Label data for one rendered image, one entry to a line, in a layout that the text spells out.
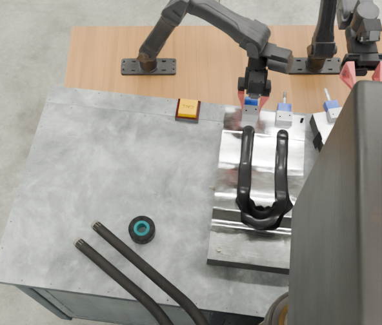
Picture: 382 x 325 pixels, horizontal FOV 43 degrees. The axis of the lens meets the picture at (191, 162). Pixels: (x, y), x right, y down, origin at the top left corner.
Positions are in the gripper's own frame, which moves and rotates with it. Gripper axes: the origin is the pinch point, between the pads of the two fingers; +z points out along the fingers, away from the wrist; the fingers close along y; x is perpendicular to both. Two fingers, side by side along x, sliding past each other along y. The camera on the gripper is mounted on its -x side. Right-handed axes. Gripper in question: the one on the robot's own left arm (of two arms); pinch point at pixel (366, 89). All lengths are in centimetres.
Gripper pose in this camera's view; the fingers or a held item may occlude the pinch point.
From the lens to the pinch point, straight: 134.6
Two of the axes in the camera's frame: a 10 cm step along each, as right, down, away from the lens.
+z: 0.1, 9.0, -4.3
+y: 10.0, -0.1, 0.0
